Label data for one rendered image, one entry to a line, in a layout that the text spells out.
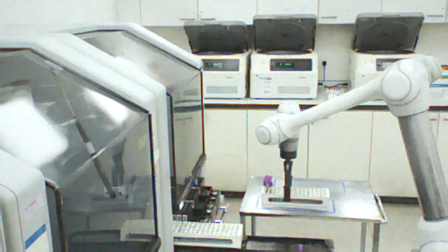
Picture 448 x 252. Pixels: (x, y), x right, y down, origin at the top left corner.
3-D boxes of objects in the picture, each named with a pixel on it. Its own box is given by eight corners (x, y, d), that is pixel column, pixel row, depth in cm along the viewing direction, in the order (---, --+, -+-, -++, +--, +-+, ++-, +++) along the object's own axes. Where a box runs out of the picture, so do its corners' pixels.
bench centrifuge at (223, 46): (179, 99, 416) (177, 22, 400) (196, 87, 475) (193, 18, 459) (245, 100, 407) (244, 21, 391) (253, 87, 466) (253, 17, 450)
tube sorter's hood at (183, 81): (47, 207, 187) (28, 39, 171) (105, 157, 245) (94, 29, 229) (179, 213, 180) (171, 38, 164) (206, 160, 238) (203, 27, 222)
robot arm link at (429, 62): (389, 65, 188) (379, 69, 177) (437, 45, 177) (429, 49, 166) (402, 96, 188) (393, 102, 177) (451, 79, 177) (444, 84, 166)
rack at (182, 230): (163, 247, 188) (162, 233, 186) (169, 234, 197) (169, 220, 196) (240, 251, 184) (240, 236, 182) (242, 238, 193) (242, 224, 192)
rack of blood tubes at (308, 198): (261, 206, 218) (261, 193, 217) (262, 198, 228) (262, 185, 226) (329, 210, 213) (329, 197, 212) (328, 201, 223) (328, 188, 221)
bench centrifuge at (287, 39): (249, 100, 407) (248, 15, 390) (254, 87, 467) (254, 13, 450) (318, 101, 400) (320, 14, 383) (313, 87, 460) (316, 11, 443)
